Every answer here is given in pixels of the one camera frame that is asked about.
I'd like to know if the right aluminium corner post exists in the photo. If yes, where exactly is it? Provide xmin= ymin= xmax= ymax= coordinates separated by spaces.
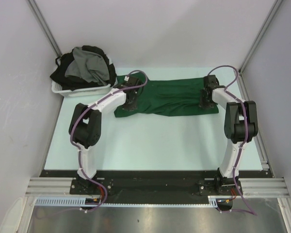
xmin=239 ymin=0 xmax=285 ymax=75

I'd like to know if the left aluminium corner post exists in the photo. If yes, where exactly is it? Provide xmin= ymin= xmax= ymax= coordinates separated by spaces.
xmin=26 ymin=0 xmax=62 ymax=57

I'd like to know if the white plastic laundry basket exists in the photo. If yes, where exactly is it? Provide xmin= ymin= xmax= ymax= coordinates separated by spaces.
xmin=51 ymin=81 xmax=111 ymax=98

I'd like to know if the grey t shirt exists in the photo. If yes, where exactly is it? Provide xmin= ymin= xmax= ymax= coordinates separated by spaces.
xmin=65 ymin=47 xmax=110 ymax=85

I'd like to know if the green t shirt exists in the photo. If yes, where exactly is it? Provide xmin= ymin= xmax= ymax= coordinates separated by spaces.
xmin=114 ymin=78 xmax=219 ymax=118

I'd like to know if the aluminium corner post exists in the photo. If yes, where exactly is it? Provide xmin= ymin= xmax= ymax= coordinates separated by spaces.
xmin=26 ymin=0 xmax=62 ymax=57
xmin=239 ymin=0 xmax=285 ymax=75

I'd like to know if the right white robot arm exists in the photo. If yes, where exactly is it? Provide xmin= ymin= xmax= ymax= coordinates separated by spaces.
xmin=199 ymin=75 xmax=259 ymax=195

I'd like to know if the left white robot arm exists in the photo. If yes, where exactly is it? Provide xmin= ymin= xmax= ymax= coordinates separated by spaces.
xmin=69 ymin=76 xmax=147 ymax=194

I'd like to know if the white cable duct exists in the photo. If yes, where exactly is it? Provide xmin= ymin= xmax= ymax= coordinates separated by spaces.
xmin=35 ymin=196 xmax=220 ymax=208

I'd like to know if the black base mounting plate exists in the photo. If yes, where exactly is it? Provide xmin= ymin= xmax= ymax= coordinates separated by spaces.
xmin=40 ymin=170 xmax=273 ymax=210

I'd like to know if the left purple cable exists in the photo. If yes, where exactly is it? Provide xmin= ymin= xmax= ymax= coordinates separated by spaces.
xmin=36 ymin=70 xmax=148 ymax=216

